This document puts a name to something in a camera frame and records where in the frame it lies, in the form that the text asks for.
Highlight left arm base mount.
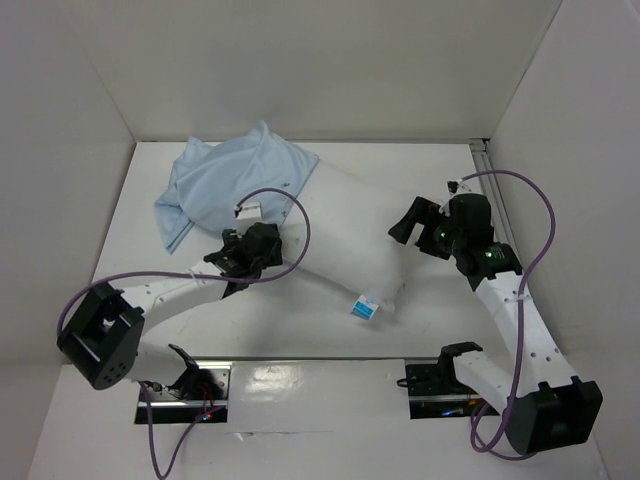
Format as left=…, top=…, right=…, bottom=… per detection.
left=134, top=359, right=232, bottom=425

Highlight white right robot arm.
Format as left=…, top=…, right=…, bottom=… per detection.
left=388, top=193, right=603, bottom=456

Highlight white pillow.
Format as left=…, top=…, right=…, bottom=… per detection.
left=189, top=159, right=426, bottom=321

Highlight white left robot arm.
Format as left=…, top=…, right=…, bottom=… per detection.
left=57, top=223, right=283, bottom=399

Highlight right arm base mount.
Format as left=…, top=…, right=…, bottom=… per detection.
left=396, top=358, right=482, bottom=420

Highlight blue white pillow label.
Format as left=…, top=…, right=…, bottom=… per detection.
left=351, top=296, right=379, bottom=321

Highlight aluminium frame rail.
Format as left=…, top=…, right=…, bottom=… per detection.
left=469, top=137, right=551, bottom=355

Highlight light blue pillowcase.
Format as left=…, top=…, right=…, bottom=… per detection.
left=154, top=121, right=319, bottom=254

